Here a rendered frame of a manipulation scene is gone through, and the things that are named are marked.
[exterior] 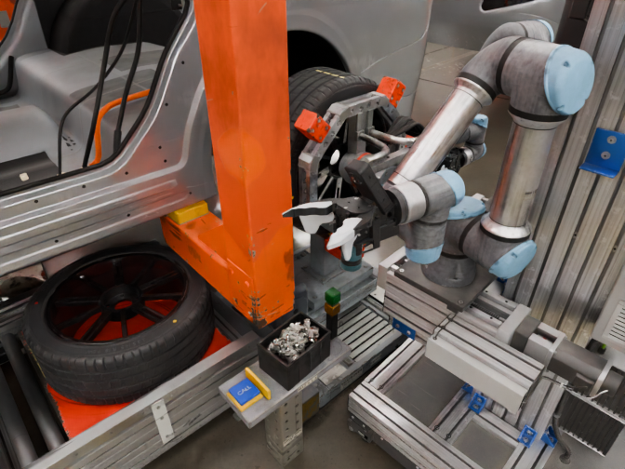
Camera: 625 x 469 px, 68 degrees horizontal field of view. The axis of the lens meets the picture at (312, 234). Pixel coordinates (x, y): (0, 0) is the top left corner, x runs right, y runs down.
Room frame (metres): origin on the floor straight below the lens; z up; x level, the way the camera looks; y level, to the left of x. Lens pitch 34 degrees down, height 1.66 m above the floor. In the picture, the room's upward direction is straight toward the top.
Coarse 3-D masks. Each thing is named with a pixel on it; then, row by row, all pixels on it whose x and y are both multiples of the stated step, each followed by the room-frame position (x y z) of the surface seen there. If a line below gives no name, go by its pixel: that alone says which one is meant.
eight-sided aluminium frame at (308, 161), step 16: (368, 96) 1.71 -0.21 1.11; (384, 96) 1.70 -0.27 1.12; (336, 112) 1.56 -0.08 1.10; (352, 112) 1.59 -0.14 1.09; (384, 112) 1.73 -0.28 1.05; (336, 128) 1.54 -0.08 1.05; (320, 144) 1.49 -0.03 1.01; (400, 144) 1.79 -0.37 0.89; (304, 160) 1.48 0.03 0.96; (304, 176) 1.49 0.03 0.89; (304, 192) 1.49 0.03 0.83; (320, 224) 1.49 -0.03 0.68
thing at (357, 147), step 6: (366, 114) 1.65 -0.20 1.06; (354, 120) 1.64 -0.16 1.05; (354, 126) 1.63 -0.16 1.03; (348, 138) 1.66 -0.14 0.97; (348, 144) 1.66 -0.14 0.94; (354, 144) 1.63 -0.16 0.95; (360, 144) 1.63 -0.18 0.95; (348, 150) 1.65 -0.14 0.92; (354, 150) 1.63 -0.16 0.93; (360, 150) 1.64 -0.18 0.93
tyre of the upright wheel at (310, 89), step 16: (288, 80) 1.77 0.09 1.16; (304, 80) 1.74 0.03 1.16; (320, 80) 1.71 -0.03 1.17; (336, 80) 1.70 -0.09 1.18; (352, 80) 1.71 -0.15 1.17; (368, 80) 1.78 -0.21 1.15; (304, 96) 1.64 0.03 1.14; (320, 96) 1.61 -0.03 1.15; (336, 96) 1.65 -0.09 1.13; (352, 96) 1.71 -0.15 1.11; (320, 112) 1.60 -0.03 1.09; (304, 144) 1.55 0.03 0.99
